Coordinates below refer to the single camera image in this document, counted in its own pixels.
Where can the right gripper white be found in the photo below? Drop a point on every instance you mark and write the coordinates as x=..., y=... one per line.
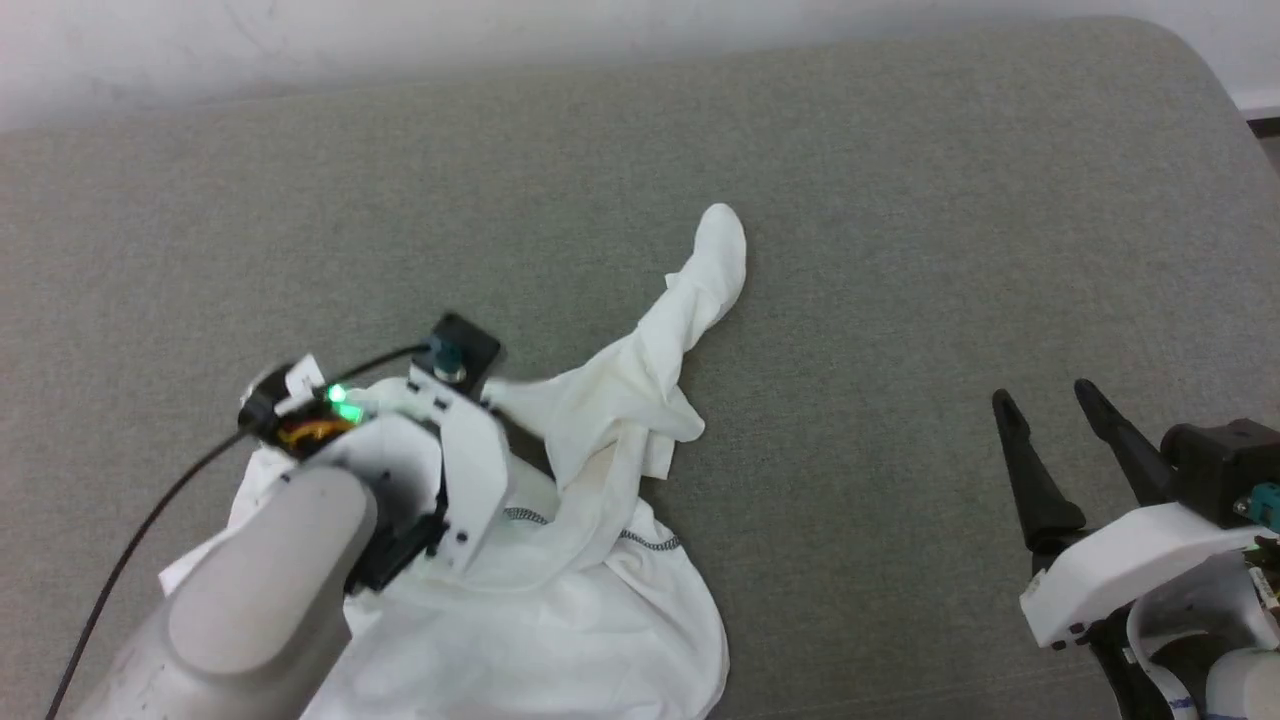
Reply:
x=1130, y=570

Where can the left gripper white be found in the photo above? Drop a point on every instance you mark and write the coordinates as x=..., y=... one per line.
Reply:
x=475, y=470

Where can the white garment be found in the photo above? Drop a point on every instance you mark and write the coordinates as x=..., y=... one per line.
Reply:
x=560, y=620

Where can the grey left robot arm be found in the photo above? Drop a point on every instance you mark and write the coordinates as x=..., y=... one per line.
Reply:
x=250, y=600

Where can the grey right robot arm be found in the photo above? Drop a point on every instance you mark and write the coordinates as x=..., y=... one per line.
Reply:
x=1240, y=685

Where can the grey-green fabric sofa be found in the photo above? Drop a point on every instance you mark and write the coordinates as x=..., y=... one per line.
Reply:
x=900, y=250

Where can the white skirting board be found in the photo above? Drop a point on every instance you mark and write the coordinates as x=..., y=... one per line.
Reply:
x=1262, y=103

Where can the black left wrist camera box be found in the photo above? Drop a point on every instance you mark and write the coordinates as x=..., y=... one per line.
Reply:
x=465, y=345

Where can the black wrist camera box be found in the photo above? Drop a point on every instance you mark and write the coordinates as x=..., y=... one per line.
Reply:
x=465, y=345
x=1220, y=465

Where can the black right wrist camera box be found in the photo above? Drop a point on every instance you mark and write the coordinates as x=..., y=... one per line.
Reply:
x=1220, y=465

